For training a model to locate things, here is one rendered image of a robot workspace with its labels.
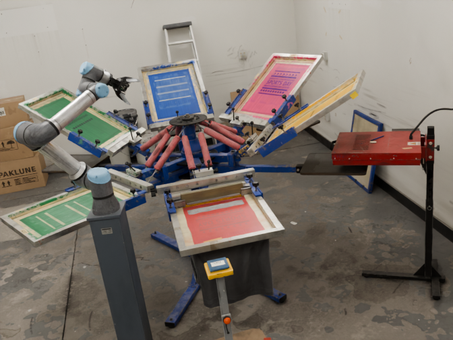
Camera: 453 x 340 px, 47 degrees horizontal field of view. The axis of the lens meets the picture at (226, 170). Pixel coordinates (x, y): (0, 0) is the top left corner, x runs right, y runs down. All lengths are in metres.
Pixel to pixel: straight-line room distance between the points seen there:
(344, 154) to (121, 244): 1.60
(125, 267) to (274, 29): 5.15
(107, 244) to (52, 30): 4.67
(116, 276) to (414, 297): 2.15
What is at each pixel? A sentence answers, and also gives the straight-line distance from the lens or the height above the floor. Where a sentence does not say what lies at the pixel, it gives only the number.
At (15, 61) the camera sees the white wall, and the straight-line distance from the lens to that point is 7.38.
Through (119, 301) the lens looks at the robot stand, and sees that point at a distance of 3.16.
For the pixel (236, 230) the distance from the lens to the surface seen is 3.03.
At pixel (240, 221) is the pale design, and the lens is 3.12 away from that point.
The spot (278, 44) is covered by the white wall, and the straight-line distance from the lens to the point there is 7.59.
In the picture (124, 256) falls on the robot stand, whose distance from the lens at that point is 3.00.
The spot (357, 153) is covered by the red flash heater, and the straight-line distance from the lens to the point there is 3.61.
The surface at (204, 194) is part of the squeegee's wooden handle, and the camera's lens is 3.36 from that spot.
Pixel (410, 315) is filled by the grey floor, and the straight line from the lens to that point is 3.94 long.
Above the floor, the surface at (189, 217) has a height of 0.96.
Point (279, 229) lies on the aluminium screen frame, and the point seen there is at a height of 0.99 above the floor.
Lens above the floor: 2.35
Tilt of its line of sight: 21 degrees down
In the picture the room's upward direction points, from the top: 7 degrees counter-clockwise
